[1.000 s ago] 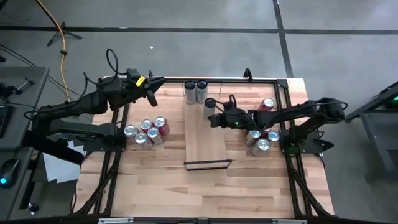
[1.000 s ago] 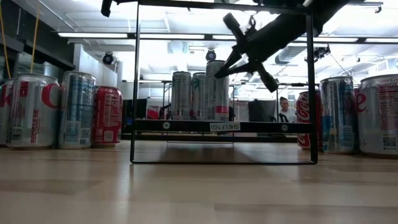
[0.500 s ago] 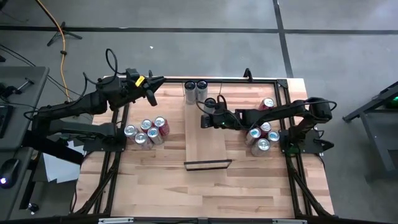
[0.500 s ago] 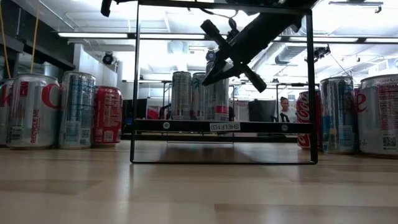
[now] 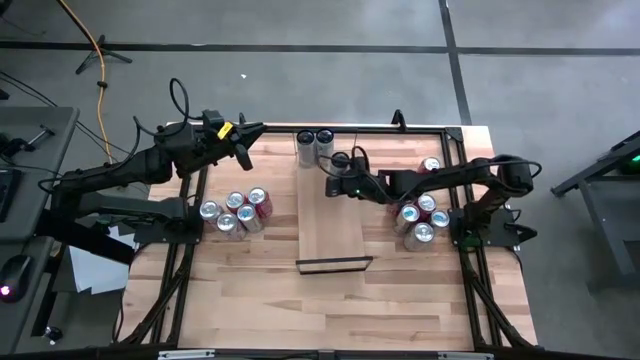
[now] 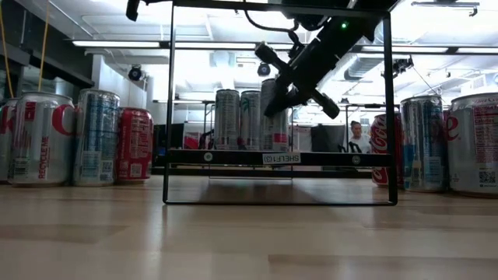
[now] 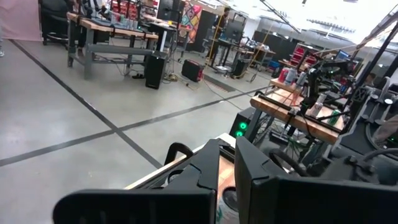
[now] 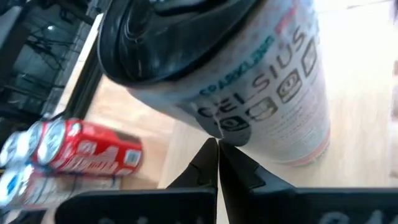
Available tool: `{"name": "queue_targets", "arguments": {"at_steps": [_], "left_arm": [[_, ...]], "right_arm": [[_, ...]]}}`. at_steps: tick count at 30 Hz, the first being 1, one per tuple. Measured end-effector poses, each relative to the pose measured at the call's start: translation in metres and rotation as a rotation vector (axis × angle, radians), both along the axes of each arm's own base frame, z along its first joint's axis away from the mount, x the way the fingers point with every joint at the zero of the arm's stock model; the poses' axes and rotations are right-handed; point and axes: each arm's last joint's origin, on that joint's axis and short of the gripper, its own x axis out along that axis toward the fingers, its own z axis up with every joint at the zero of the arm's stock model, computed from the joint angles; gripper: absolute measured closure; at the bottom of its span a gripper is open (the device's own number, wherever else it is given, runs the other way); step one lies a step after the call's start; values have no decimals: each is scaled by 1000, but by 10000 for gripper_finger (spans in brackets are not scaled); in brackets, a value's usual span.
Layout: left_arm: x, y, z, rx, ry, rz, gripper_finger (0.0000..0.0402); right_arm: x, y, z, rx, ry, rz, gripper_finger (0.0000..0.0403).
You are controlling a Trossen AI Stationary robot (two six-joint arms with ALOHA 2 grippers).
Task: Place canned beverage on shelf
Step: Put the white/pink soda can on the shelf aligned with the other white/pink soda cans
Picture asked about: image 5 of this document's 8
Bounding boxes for black clamp silver handle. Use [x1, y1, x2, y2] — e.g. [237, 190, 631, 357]
[0, 124, 56, 159]

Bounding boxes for tall slim grey can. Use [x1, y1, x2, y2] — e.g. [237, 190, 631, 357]
[314, 127, 336, 161]
[329, 151, 352, 177]

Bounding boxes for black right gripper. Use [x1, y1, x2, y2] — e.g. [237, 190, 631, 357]
[324, 158, 389, 201]

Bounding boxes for white paper sheets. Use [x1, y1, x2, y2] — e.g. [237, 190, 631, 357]
[67, 224, 136, 296]

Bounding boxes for dark grey cart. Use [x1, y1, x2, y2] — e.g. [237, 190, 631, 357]
[549, 130, 640, 291]

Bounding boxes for silver edge bracket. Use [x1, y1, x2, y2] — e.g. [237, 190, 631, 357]
[157, 349, 216, 360]
[437, 351, 495, 360]

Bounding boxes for black floor cable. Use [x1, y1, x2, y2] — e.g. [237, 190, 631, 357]
[0, 69, 151, 166]

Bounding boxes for black tripod base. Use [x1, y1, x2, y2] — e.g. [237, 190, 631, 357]
[74, 33, 134, 76]

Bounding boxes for grey desk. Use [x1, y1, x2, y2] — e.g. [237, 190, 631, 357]
[0, 234, 57, 355]

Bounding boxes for black keyboard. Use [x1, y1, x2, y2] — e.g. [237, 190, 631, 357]
[0, 168, 24, 224]

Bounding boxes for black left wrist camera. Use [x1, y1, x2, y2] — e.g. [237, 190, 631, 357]
[201, 108, 225, 132]

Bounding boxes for black aluminium table frame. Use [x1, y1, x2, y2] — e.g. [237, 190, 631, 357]
[115, 122, 540, 351]

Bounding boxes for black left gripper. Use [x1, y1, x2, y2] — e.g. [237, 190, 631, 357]
[184, 112, 267, 172]

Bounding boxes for black wire shelf rack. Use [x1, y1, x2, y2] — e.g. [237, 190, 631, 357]
[293, 125, 375, 276]

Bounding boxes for black computer mouse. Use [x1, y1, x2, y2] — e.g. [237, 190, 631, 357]
[0, 253, 34, 304]

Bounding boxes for tall white leaf-print can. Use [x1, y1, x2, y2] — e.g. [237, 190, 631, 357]
[295, 128, 317, 169]

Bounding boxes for grey side table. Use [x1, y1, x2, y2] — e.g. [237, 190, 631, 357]
[0, 106, 80, 241]

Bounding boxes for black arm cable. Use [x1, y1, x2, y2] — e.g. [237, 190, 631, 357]
[316, 144, 545, 201]
[132, 77, 211, 151]

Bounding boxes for black support beam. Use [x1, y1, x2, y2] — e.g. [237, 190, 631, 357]
[34, 208, 137, 266]

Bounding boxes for orange yellow cable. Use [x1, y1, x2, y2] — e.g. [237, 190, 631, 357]
[55, 0, 114, 164]

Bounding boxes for slim silver blue can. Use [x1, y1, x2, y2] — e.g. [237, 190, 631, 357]
[429, 209, 451, 234]
[235, 203, 265, 235]
[393, 203, 422, 236]

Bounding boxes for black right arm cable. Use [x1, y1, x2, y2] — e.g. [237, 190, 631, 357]
[316, 144, 545, 201]

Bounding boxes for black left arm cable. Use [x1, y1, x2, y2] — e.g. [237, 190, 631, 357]
[132, 77, 211, 151]

